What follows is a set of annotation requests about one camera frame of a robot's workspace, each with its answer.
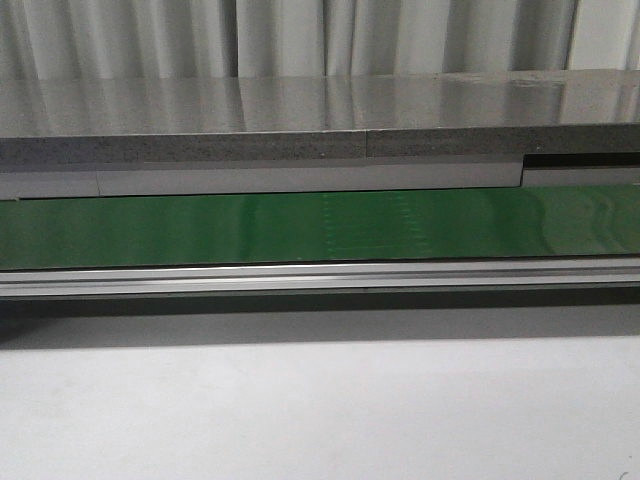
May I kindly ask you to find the grey stone slab bench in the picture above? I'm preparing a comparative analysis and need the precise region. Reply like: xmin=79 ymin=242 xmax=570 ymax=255
xmin=1 ymin=70 xmax=639 ymax=170

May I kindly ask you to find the aluminium conveyor frame rail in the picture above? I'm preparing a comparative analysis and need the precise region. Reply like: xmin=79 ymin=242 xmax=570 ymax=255
xmin=1 ymin=256 xmax=639 ymax=299

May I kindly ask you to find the green conveyor belt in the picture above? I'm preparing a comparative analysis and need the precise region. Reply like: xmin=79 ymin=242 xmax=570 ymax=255
xmin=1 ymin=185 xmax=639 ymax=271

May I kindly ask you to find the white pleated curtain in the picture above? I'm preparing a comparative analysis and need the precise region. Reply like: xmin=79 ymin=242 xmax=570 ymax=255
xmin=1 ymin=1 xmax=639 ymax=80

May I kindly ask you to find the grey panel under bench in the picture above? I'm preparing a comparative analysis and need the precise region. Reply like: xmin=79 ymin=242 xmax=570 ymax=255
xmin=1 ymin=152 xmax=639 ymax=200

